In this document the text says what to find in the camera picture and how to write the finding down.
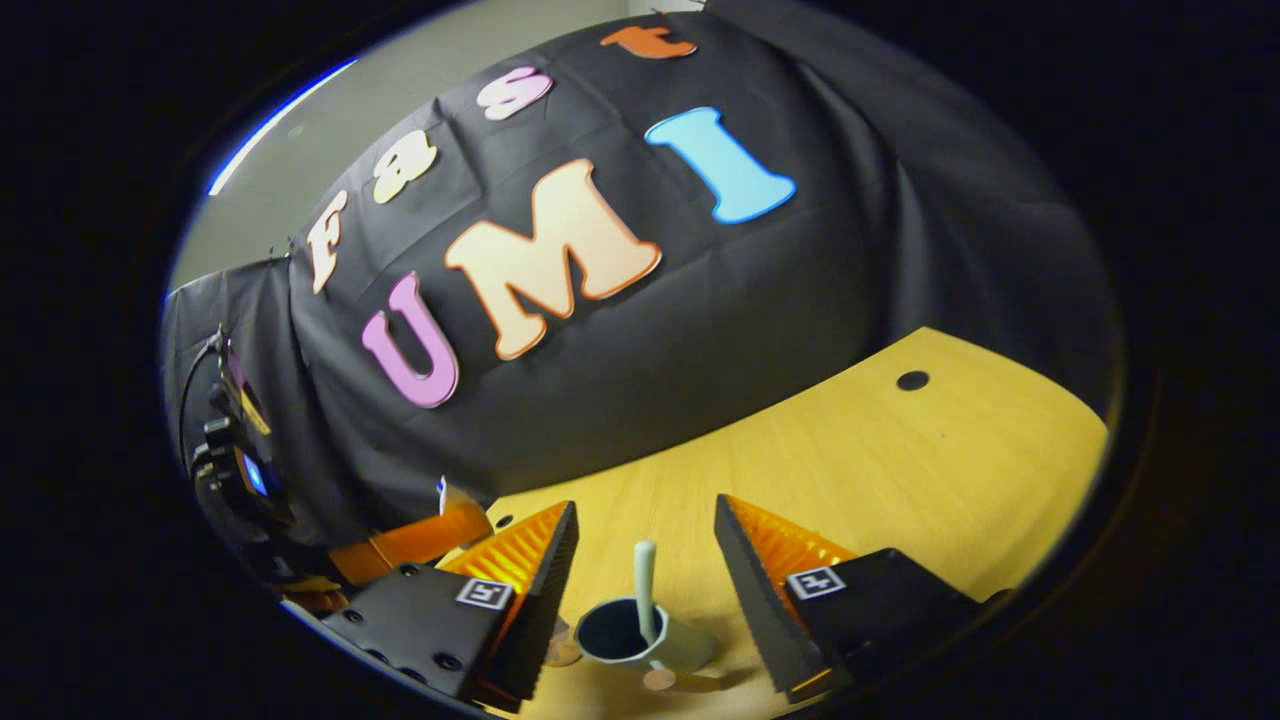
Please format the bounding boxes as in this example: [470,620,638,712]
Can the pale green toothbrush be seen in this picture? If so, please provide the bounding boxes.
[634,541,664,647]

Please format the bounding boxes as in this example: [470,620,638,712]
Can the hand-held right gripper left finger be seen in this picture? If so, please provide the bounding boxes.
[320,500,580,713]

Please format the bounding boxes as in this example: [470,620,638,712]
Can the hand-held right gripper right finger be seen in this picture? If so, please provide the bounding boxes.
[714,494,987,702]

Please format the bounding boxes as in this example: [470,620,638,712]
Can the wooden desktop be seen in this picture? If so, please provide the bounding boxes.
[440,327,1111,720]

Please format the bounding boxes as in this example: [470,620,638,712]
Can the pale green cup wooden handle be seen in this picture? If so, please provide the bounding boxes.
[574,597,721,694]

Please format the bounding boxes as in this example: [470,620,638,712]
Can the black backdrop cloth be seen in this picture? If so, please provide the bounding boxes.
[160,0,1121,561]

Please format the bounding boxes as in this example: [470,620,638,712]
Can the round cork coaster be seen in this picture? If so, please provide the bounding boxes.
[545,615,584,669]

